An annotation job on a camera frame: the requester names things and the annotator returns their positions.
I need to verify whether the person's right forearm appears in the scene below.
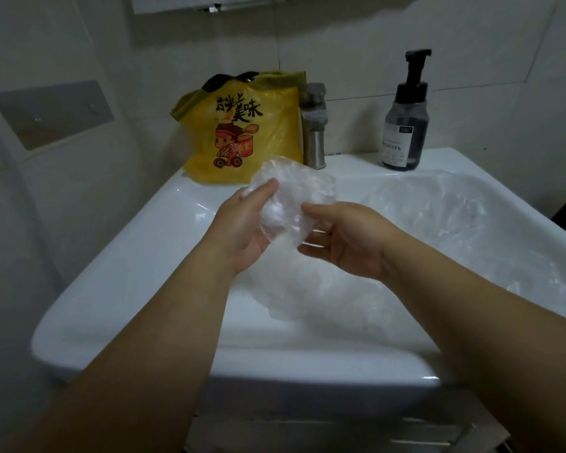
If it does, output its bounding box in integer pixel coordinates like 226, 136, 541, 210
381, 231, 566, 453

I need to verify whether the person's left hand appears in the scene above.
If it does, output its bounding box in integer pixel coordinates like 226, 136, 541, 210
207, 178, 280, 277

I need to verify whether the white ceramic sink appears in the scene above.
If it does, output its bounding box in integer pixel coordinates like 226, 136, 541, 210
31, 147, 566, 416

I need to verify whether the person's left forearm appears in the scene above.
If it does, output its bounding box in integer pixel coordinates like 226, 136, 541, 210
9, 235, 239, 453

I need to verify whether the dark foam pump bottle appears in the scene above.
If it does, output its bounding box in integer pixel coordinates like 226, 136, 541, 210
380, 49, 433, 172

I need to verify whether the grey wall plate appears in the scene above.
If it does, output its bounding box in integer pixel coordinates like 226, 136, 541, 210
0, 80, 116, 152

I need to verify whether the yellow printed plastic bag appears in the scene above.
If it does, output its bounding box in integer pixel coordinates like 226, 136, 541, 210
170, 71, 307, 185

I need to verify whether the person's right hand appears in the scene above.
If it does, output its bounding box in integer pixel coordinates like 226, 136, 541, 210
297, 202, 408, 282

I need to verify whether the large clear plastic sheet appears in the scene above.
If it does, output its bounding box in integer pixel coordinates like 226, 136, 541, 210
236, 171, 566, 342

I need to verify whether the clear plastic bag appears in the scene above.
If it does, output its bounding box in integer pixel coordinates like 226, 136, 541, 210
243, 156, 339, 246

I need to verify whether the white cabinet under sink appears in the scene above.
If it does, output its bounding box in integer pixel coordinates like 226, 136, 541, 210
184, 387, 510, 453

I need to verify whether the steel faucet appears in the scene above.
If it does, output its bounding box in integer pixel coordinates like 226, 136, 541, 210
299, 82, 329, 171

